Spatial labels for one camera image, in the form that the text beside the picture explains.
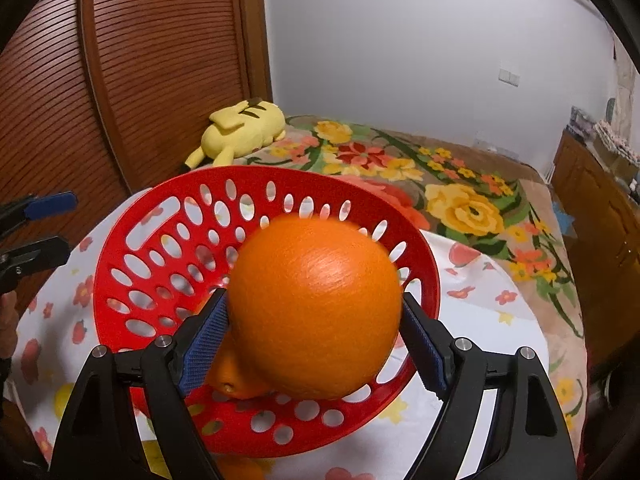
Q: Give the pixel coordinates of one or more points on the wooden cabinet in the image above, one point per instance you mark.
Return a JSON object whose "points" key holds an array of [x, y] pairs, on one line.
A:
{"points": [[595, 220]]}

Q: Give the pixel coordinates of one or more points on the white flower-print tablecloth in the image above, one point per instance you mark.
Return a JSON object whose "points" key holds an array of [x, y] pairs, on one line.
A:
{"points": [[480, 320]]}

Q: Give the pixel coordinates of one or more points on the wooden louvered wardrobe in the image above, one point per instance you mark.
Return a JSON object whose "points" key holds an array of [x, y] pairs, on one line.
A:
{"points": [[150, 60]]}

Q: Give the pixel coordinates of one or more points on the pile of small boxes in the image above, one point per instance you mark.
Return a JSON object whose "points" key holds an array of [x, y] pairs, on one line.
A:
{"points": [[600, 130]]}

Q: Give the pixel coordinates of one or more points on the red perforated plastic basket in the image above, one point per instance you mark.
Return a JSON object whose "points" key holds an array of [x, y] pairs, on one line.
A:
{"points": [[425, 280]]}

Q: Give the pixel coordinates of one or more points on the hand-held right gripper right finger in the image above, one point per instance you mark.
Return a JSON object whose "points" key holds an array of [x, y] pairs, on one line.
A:
{"points": [[425, 350]]}

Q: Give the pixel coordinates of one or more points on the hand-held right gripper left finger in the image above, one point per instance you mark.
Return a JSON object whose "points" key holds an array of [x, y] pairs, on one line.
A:
{"points": [[207, 340]]}

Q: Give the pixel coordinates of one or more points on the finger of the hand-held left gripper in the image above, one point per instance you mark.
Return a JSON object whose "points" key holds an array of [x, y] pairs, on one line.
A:
{"points": [[50, 205], [45, 252]]}

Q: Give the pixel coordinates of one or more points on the small blue object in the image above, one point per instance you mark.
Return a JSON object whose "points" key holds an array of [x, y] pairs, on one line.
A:
{"points": [[562, 220]]}

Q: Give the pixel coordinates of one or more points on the yellow plush toy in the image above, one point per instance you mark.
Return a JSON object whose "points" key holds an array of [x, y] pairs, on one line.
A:
{"points": [[240, 130]]}

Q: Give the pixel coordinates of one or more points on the large orange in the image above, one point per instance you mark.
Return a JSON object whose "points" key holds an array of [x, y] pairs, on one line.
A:
{"points": [[235, 370], [315, 310]]}

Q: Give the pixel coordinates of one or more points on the white wall switch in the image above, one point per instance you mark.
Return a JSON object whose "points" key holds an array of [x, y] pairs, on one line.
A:
{"points": [[509, 76]]}

